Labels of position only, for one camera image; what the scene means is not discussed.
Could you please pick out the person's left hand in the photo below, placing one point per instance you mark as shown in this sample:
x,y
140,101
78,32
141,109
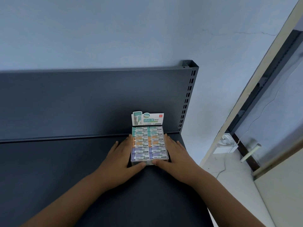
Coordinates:
x,y
118,165

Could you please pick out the person's right hand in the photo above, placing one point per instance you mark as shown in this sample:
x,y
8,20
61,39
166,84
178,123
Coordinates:
x,y
182,165

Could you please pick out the white box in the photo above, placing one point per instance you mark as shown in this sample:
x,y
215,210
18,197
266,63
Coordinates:
x,y
148,119

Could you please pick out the person's left forearm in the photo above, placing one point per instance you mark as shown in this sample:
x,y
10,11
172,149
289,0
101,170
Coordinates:
x,y
64,203

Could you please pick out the person's right forearm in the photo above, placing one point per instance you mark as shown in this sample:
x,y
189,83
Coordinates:
x,y
227,205

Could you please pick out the white power adapter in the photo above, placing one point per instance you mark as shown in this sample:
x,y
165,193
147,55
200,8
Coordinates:
x,y
225,145

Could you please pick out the dark grey shelf back panel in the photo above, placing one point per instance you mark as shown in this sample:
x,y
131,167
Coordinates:
x,y
71,104

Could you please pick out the white door frame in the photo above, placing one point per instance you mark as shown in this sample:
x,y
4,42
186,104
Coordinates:
x,y
255,80

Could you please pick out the glass door with dark frame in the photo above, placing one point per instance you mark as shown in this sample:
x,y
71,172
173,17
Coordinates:
x,y
277,104

